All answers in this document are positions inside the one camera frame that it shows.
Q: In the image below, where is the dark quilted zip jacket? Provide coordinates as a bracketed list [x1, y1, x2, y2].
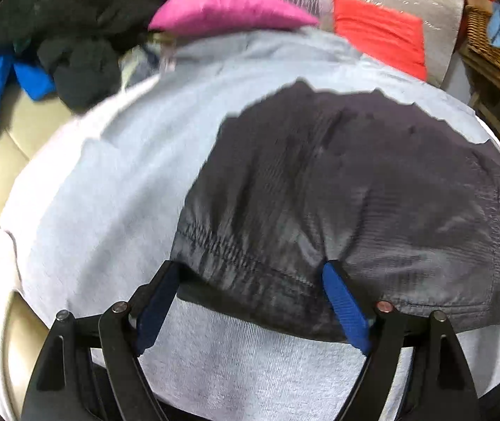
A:
[171, 82, 500, 341]

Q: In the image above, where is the beige leather sofa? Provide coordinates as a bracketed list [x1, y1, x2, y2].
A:
[0, 86, 72, 420]

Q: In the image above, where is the grey blanket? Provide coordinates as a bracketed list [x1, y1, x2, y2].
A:
[0, 28, 500, 420]

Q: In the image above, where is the red cushion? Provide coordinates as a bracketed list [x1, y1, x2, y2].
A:
[332, 0, 428, 81]

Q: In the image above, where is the blue cloth in basket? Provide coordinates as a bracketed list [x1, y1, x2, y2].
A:
[487, 1, 500, 48]

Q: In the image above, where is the black puffer jacket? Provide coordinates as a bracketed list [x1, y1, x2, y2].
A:
[0, 0, 161, 112]

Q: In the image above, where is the magenta pillow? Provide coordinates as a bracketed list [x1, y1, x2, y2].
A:
[148, 0, 319, 37]

